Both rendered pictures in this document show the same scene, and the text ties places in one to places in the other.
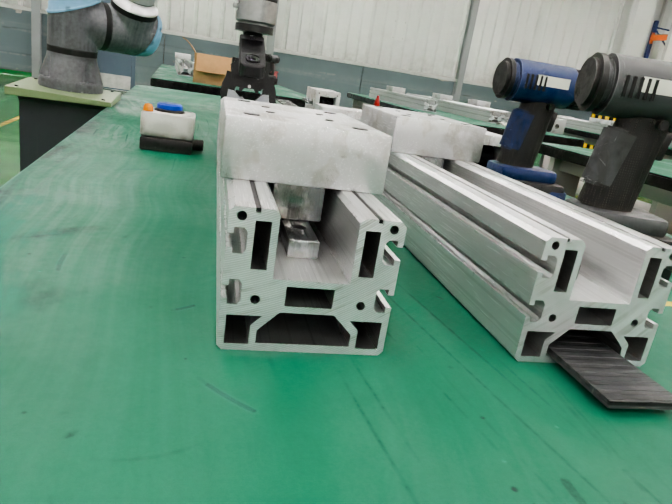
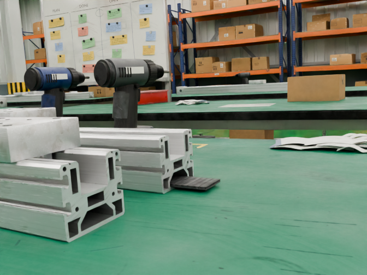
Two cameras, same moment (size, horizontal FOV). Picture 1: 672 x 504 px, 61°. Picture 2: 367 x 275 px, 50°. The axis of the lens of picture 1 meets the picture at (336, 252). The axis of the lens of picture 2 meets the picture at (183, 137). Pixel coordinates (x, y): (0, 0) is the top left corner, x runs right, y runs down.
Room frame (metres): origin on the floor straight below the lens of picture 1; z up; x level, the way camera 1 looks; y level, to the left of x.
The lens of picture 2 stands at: (-0.08, 0.26, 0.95)
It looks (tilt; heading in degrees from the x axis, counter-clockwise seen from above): 8 degrees down; 314
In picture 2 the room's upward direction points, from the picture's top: 3 degrees counter-clockwise
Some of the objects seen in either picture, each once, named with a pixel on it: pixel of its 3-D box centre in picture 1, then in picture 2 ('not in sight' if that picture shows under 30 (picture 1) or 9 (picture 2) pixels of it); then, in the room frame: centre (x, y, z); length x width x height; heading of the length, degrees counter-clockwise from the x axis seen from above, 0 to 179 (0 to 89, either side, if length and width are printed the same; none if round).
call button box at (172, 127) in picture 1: (173, 130); not in sight; (0.93, 0.29, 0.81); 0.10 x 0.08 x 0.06; 104
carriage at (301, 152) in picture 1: (290, 156); (6, 146); (0.45, 0.05, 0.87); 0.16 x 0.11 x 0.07; 14
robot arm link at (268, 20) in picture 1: (254, 13); not in sight; (1.13, 0.22, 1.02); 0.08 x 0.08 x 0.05
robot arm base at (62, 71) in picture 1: (71, 68); not in sight; (1.48, 0.74, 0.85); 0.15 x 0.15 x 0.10
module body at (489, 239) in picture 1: (407, 179); (12, 149); (0.74, -0.08, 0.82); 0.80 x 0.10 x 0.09; 14
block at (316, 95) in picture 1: (320, 103); not in sight; (2.10, 0.14, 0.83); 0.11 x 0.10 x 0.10; 106
